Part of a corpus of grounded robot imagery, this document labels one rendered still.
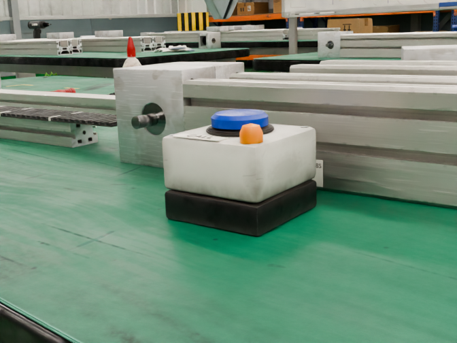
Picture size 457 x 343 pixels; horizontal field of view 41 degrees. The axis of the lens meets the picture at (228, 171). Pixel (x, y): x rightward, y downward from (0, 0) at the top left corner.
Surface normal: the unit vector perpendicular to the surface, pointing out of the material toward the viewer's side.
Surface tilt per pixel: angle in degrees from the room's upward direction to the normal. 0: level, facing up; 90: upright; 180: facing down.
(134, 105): 90
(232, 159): 90
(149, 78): 90
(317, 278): 0
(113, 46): 90
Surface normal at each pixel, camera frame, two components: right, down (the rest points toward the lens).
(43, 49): -0.68, 0.19
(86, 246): -0.04, -0.97
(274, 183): 0.80, 0.11
